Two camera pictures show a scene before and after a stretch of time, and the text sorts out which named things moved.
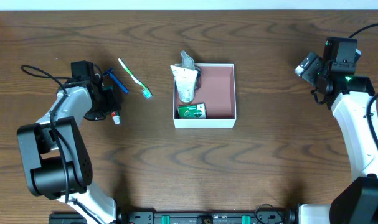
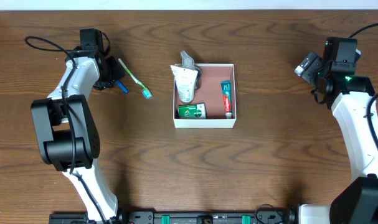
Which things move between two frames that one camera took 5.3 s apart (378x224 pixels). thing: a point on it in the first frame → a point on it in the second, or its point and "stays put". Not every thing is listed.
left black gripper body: (107, 101) → (113, 72)
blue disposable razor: (116, 80) stays put
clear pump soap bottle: (187, 63) stays put
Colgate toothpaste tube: (116, 117) → (226, 91)
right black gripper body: (319, 82) stays put
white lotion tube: (185, 79) stays put
